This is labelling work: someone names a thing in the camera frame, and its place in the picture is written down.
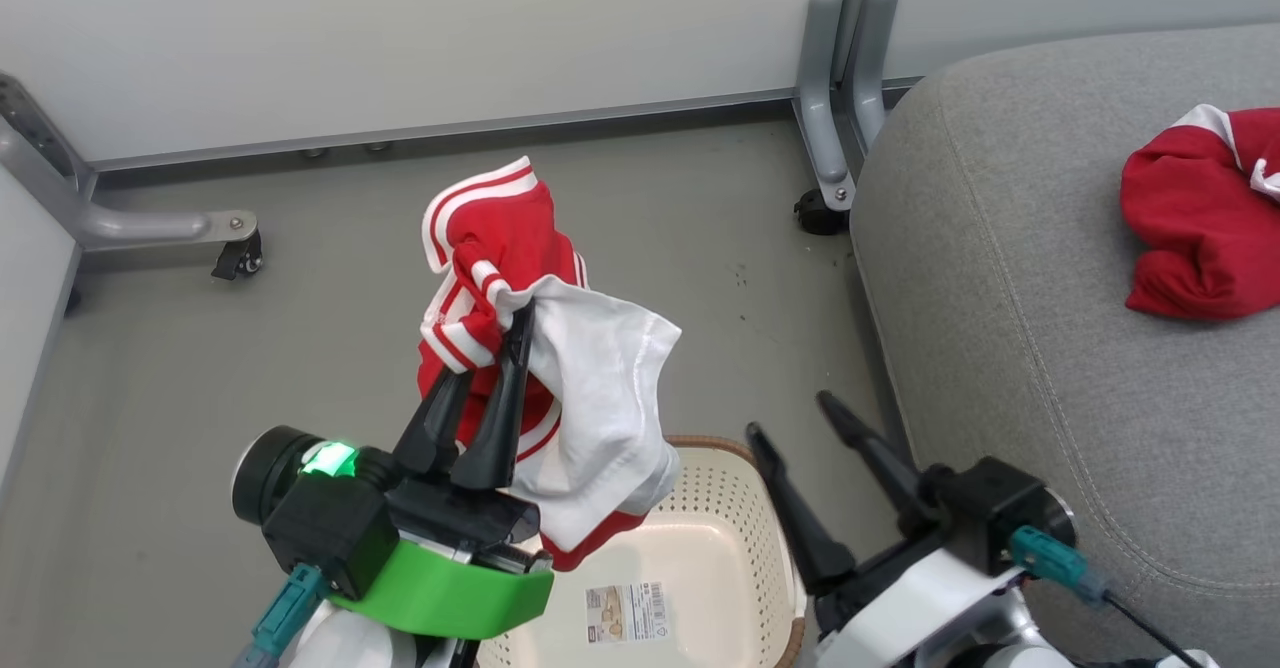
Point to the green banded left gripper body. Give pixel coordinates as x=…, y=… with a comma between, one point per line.
x=450, y=578

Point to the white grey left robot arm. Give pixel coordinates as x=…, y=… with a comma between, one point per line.
x=350, y=648

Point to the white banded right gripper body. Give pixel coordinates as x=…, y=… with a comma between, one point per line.
x=900, y=608

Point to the grey fabric sofa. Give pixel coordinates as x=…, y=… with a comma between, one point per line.
x=1050, y=298

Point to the white perforated laundry basket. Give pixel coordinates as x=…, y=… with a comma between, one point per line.
x=690, y=568

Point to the grey partition bottom rail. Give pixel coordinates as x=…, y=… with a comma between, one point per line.
x=450, y=130

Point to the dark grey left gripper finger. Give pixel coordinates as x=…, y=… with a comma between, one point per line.
x=435, y=423
x=500, y=418

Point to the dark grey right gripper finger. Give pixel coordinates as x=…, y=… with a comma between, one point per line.
x=880, y=458
x=800, y=518

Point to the black caster wheel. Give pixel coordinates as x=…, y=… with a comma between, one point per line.
x=818, y=213
x=240, y=260

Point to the grey metal foot with plate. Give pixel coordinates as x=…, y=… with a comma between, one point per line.
x=130, y=223

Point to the grey metal double post foot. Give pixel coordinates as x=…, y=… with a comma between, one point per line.
x=825, y=88

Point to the red jersey with white collar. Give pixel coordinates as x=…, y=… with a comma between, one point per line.
x=1200, y=218

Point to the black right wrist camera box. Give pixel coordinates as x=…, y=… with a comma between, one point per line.
x=1000, y=508

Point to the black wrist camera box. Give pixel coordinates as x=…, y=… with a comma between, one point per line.
x=320, y=518
x=1000, y=508

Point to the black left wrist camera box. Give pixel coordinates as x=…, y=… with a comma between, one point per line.
x=320, y=518

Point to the red white striped shorts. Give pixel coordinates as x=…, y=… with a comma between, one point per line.
x=590, y=378

